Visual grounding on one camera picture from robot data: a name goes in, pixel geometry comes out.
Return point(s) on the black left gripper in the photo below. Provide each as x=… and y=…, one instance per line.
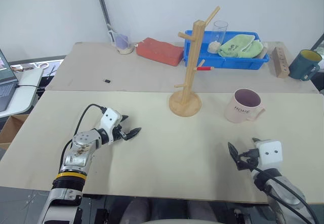
x=117, y=133

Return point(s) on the blue plastic bin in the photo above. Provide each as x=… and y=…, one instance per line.
x=202, y=56

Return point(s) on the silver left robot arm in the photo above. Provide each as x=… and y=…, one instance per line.
x=78, y=153

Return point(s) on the clear drinking glass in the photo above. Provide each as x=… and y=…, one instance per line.
x=219, y=32

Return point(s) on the wooden block with holes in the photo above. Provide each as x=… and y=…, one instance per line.
x=280, y=61

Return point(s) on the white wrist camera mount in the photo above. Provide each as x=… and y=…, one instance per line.
x=111, y=118
x=269, y=154

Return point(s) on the grey metal pole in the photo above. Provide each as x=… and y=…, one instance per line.
x=102, y=4

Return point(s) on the green cloth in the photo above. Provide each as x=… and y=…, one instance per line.
x=240, y=47

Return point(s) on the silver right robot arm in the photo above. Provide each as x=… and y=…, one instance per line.
x=286, y=191

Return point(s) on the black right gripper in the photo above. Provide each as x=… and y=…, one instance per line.
x=251, y=158

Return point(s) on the dark green mug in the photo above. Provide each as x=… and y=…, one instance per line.
x=302, y=68

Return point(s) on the wooden mug tree stand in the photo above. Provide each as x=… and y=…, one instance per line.
x=190, y=69

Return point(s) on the grey laptop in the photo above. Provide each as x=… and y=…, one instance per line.
x=6, y=87

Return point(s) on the beige crumpled ball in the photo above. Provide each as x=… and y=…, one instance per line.
x=214, y=47

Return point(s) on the white side table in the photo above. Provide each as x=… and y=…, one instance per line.
x=25, y=89

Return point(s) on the clear plastic measuring cup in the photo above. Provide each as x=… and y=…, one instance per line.
x=122, y=44

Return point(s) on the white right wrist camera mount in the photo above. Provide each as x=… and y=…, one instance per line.
x=269, y=154

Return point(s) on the brown cardboard box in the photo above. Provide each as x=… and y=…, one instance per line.
x=11, y=130

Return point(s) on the pink HOME mug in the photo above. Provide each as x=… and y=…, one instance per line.
x=238, y=112

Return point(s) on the red brick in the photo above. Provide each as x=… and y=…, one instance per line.
x=159, y=51

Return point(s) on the small black object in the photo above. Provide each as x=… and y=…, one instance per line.
x=107, y=81

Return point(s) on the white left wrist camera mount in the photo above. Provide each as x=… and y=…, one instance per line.
x=111, y=118

